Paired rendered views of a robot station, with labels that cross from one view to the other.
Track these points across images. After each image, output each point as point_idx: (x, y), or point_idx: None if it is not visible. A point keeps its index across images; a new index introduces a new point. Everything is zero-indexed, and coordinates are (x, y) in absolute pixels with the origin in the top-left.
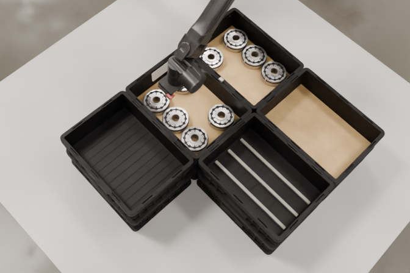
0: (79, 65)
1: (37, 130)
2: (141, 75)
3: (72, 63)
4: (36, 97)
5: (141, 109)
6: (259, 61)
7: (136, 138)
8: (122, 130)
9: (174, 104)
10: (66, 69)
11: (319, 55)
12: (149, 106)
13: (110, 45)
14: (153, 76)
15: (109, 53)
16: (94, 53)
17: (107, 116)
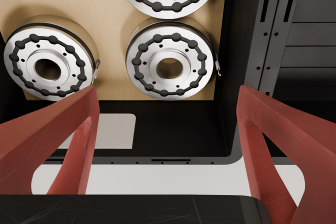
0: (201, 179)
1: None
2: (162, 164)
3: (207, 185)
4: (296, 177)
5: (267, 87)
6: None
7: (308, 3)
8: (307, 53)
9: (123, 15)
10: (222, 184)
11: None
12: (204, 64)
13: (133, 177)
14: (127, 132)
15: (145, 169)
16: (165, 180)
17: (305, 110)
